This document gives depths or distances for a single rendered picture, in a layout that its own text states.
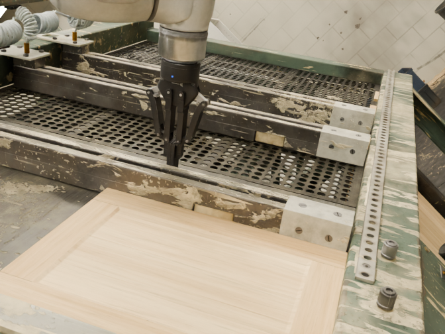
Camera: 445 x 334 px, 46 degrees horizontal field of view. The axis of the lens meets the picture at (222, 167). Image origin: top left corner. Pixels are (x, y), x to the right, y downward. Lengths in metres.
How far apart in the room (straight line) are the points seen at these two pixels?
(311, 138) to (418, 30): 4.86
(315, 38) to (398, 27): 0.89
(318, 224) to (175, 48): 0.41
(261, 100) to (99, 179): 0.74
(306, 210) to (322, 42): 5.20
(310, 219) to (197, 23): 0.40
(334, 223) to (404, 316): 0.22
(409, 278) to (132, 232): 0.47
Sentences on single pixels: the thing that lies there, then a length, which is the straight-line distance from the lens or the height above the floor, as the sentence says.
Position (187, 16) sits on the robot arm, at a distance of 0.93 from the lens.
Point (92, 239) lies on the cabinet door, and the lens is 0.91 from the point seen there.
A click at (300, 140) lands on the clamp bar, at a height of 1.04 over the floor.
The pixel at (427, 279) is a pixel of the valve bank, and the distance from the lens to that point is 0.94.
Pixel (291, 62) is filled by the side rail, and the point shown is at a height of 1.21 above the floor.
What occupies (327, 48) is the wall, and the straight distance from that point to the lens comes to 6.10.
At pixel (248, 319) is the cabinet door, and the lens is 0.78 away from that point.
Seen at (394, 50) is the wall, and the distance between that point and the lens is 6.15.
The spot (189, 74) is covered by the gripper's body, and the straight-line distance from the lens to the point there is 0.97.
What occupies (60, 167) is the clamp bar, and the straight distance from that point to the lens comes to 1.12.
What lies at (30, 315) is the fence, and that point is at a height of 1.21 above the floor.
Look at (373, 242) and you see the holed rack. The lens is 0.95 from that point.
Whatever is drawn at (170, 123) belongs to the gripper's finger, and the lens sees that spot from 1.03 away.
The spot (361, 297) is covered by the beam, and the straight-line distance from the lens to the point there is 0.81.
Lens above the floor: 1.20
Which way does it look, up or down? 3 degrees down
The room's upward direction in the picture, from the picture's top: 44 degrees counter-clockwise
